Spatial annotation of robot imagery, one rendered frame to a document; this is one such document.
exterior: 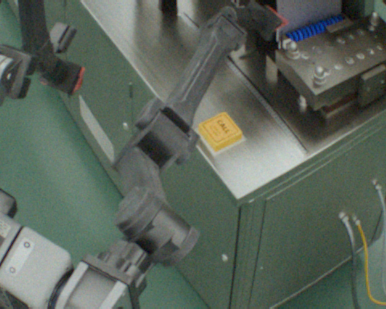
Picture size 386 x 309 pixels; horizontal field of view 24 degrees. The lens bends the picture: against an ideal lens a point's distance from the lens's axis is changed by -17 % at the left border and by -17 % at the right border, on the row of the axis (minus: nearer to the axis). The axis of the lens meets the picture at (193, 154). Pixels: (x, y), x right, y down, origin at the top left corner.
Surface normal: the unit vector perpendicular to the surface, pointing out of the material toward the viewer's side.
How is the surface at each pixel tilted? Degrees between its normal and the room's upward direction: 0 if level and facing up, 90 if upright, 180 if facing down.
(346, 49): 0
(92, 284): 0
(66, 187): 0
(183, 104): 39
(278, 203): 90
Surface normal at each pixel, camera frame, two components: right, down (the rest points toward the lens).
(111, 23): 0.00, -0.60
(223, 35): 0.63, -0.45
